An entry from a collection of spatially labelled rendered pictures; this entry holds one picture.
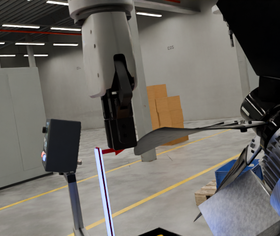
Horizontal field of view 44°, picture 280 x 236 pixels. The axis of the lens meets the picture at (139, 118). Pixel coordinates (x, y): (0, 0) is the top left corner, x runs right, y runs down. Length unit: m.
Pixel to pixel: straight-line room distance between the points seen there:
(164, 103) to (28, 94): 3.48
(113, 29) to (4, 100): 6.70
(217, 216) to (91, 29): 0.54
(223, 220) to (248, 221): 0.06
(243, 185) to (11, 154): 6.45
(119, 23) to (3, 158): 6.66
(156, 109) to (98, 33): 8.80
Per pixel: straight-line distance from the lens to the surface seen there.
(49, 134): 1.28
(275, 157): 0.78
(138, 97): 7.02
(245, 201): 0.82
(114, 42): 0.43
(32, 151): 7.32
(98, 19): 0.43
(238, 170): 0.94
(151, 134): 0.69
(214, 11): 0.85
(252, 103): 0.89
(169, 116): 9.02
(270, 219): 0.79
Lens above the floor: 1.28
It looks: 3 degrees down
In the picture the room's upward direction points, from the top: 9 degrees counter-clockwise
